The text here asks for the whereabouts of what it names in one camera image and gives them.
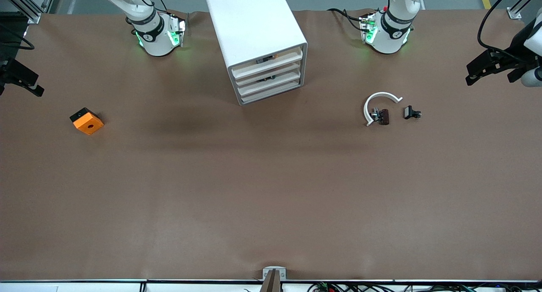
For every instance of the small dark green button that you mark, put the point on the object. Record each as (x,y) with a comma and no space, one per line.
(266,77)

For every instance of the white table edge rail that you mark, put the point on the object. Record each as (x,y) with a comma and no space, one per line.
(84,287)

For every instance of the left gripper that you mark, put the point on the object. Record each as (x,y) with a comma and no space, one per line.
(515,47)

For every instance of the aluminium frame post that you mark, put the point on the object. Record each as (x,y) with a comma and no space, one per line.
(34,18)
(514,14)

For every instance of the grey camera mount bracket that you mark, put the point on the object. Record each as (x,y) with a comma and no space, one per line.
(274,273)

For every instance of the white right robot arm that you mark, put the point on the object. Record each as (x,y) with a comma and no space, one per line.
(154,40)

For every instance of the small brown metal component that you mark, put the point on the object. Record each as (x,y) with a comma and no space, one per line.
(384,116)

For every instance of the small black component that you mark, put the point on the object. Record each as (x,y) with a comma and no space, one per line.
(408,112)

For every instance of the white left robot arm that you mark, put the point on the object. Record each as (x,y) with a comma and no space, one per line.
(394,33)

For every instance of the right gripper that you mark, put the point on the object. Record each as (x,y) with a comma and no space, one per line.
(9,67)

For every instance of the orange and black box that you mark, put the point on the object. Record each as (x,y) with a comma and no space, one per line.
(89,124)

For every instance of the white curved plastic piece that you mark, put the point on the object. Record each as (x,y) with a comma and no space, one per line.
(383,94)

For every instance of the brown table mat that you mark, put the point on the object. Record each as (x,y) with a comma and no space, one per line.
(254,198)

